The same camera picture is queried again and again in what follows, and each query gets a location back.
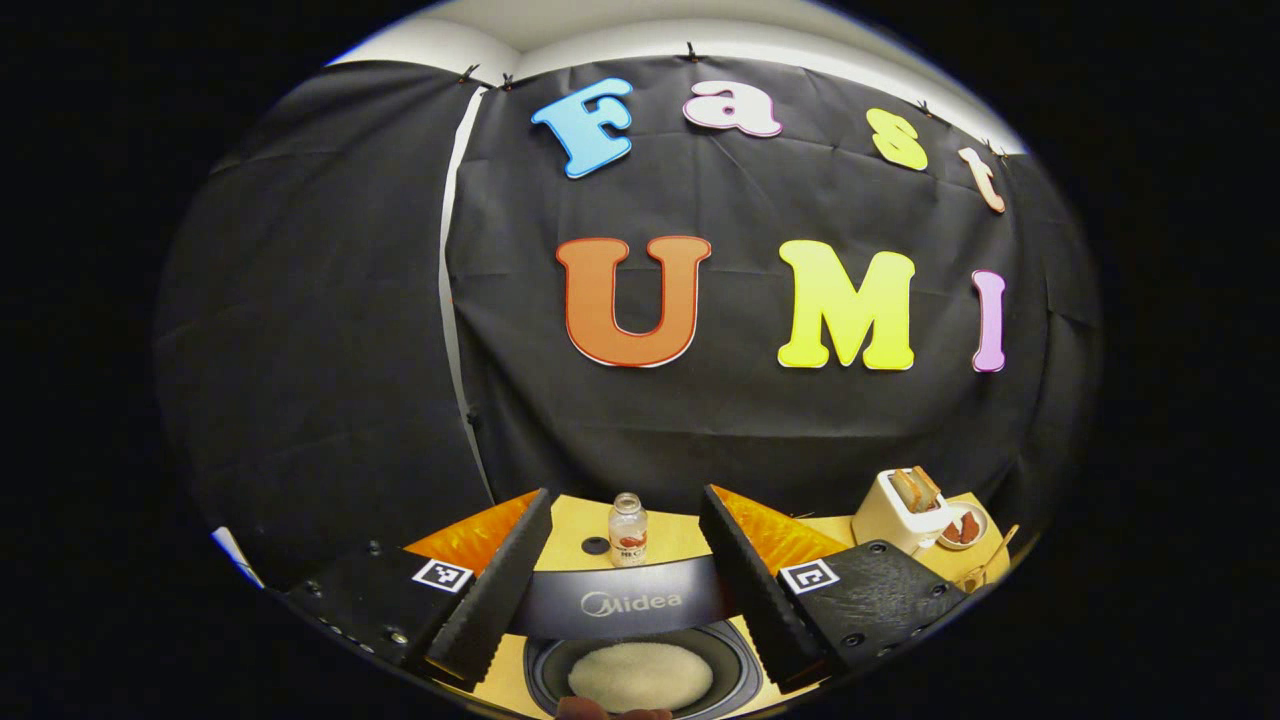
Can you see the dark blue rice cooker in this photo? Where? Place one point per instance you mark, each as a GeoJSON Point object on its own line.
{"type": "Point", "coordinates": [620, 600]}

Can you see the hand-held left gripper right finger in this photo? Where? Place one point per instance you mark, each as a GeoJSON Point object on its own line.
{"type": "Point", "coordinates": [750, 585]}

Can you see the black round cap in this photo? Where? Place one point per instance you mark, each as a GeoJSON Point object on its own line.
{"type": "Point", "coordinates": [596, 546]}

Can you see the black backdrop cloth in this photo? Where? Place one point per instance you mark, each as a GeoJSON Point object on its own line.
{"type": "Point", "coordinates": [350, 350]}

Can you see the small plate with red food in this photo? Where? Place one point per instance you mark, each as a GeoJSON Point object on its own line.
{"type": "Point", "coordinates": [965, 528]}

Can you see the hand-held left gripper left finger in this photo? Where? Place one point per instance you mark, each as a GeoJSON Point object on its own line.
{"type": "Point", "coordinates": [505, 585]}

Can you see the white rice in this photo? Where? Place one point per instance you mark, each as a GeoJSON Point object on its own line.
{"type": "Point", "coordinates": [640, 675]}

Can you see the wooden spoon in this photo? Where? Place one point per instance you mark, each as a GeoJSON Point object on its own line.
{"type": "Point", "coordinates": [1000, 550]}

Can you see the white toaster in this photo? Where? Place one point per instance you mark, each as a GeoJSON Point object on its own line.
{"type": "Point", "coordinates": [885, 525]}

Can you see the clear plastic bottle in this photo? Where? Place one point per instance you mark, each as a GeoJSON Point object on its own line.
{"type": "Point", "coordinates": [628, 530]}

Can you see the toast slice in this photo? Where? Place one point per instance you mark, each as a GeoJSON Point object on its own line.
{"type": "Point", "coordinates": [907, 490]}
{"type": "Point", "coordinates": [928, 485]}

